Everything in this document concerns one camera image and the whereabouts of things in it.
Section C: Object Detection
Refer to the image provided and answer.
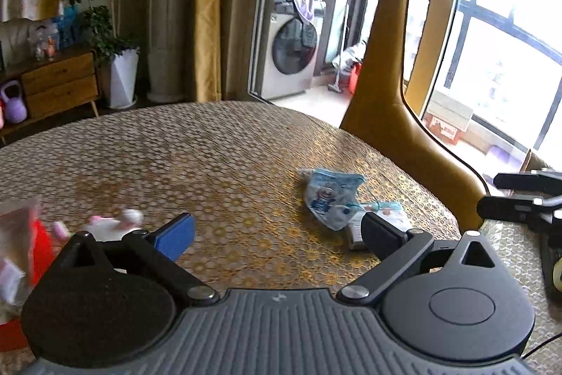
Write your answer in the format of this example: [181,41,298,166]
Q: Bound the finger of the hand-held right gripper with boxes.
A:
[493,169,562,190]
[476,193,562,223]

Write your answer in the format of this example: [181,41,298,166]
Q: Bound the washing machine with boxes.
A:
[258,0,328,102]

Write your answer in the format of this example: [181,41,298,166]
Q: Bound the purple kettlebell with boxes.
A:
[0,79,29,125]

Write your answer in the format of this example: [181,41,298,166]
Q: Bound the wooden cabinet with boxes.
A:
[0,45,103,146]

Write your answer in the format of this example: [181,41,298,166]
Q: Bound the black cable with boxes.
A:
[522,335,562,359]

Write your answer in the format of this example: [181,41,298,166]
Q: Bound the yellow leather chair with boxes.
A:
[339,0,491,232]

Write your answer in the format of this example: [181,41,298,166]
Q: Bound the cardboard box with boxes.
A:
[420,91,475,146]

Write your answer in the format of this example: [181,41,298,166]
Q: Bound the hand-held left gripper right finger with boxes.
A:
[336,212,510,306]

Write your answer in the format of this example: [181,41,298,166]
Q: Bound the white and pink plush toy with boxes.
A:
[48,208,145,244]

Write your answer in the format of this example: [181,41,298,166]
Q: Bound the clear plastic bag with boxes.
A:
[0,198,41,308]

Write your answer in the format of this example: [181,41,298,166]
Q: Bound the blue and white packet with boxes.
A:
[298,167,366,232]

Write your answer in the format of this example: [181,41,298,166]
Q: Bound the cluster of plastic bottles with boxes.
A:
[27,4,83,62]

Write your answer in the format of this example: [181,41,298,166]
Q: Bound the red container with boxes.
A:
[0,220,59,351]

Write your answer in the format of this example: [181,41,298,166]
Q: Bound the white planter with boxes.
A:
[108,47,141,110]

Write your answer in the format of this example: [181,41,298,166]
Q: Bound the white mop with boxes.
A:
[327,4,368,93]

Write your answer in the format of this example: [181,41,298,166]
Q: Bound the chair with patterned cushion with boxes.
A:
[480,148,562,343]

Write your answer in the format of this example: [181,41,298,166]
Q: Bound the red bucket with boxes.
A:
[348,63,363,96]

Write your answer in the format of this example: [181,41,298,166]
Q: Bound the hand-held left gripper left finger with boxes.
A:
[56,213,219,306]

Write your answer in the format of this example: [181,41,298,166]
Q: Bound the white standing air conditioner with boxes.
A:
[146,0,191,104]

